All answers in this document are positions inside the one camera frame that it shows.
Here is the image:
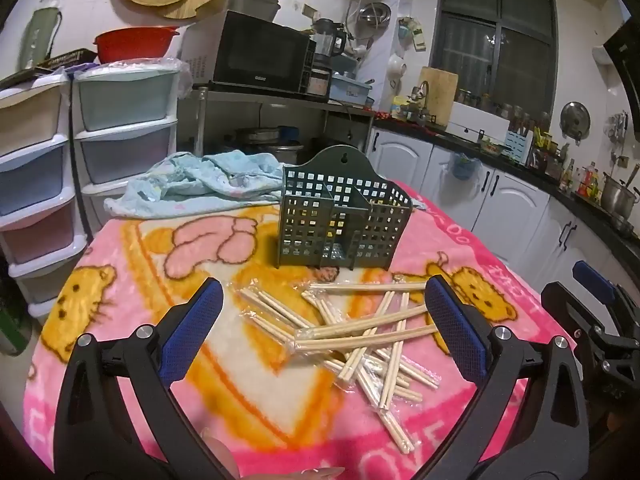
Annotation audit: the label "green perforated utensil holder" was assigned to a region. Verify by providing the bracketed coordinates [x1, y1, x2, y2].
[274, 145, 414, 268]

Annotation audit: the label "row of condiment bottles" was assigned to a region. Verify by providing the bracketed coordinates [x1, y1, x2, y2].
[557, 157, 601, 201]

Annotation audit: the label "black range hood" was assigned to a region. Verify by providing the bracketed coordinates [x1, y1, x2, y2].
[602, 17, 640, 141]

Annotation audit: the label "pink cartoon printed blanket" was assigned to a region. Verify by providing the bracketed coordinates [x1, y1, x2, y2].
[22, 180, 566, 480]

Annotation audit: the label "pile of chopsticks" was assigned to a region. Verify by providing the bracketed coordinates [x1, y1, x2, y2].
[235, 275, 443, 455]

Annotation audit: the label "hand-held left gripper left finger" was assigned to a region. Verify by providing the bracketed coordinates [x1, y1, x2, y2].
[53, 277, 237, 480]

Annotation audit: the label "drawer tower with cream drawer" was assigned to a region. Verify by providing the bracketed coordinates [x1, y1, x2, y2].
[0, 72, 90, 318]

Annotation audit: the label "light blue towel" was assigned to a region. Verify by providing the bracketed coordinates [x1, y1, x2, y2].
[104, 150, 287, 218]

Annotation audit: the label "person's left hand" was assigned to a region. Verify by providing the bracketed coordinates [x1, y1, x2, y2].
[200, 430, 347, 480]

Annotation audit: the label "metal pots under shelf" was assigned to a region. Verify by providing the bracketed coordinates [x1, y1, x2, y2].
[235, 127, 306, 161]

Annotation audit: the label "metal tray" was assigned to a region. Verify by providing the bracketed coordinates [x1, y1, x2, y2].
[195, 0, 282, 23]

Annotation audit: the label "flat black box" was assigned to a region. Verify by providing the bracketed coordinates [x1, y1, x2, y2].
[36, 49, 99, 72]

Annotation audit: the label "black microwave oven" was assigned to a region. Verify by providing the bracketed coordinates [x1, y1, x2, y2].
[181, 10, 318, 95]

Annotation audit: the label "hanging kitchen utensils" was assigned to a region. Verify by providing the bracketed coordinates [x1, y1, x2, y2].
[607, 110, 631, 141]

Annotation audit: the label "blue hanging bag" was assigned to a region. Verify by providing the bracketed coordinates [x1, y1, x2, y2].
[450, 152, 481, 181]

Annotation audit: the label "black countertop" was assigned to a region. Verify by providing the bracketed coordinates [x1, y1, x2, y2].
[372, 112, 640, 261]

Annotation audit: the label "light blue plastic container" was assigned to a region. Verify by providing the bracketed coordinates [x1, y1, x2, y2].
[329, 72, 375, 103]

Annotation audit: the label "red plastic basin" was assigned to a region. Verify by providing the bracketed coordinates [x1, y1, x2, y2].
[93, 26, 180, 63]

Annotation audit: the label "dark framed window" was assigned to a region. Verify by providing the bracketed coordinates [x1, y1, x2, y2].
[430, 0, 558, 121]

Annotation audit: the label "white kitchen cabinets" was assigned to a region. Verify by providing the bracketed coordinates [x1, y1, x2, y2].
[367, 127, 640, 311]

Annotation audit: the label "hanging metal pot lid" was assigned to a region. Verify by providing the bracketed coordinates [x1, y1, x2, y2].
[559, 101, 592, 138]

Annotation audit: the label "row of spice jars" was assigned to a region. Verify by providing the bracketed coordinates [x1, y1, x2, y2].
[457, 87, 551, 131]

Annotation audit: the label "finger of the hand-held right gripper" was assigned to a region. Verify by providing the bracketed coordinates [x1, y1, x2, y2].
[541, 281, 601, 342]
[572, 260, 621, 302]

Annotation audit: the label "stainless steel shelf table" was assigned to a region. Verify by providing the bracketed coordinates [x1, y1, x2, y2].
[192, 85, 376, 161]

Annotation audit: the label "dark blender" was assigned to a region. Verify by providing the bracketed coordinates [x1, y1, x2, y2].
[312, 18, 347, 58]

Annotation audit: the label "white box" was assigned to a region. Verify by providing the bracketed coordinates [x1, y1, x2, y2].
[447, 102, 511, 141]

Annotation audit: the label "drawer tower with green drawer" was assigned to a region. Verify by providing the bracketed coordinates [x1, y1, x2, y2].
[72, 57, 182, 211]

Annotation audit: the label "stainless steel stock pot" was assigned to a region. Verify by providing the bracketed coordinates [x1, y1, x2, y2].
[600, 172, 636, 218]

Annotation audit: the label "wooden cutting board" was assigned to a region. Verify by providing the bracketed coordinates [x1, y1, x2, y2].
[417, 66, 459, 126]

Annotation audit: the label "blue and white knife block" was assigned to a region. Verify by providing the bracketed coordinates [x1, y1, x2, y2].
[505, 127, 533, 163]

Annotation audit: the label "hanging stainless steel bowl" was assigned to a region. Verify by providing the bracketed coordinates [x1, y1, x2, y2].
[359, 2, 392, 28]

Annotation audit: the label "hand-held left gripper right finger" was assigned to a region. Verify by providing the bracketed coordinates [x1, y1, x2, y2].
[424, 275, 591, 480]

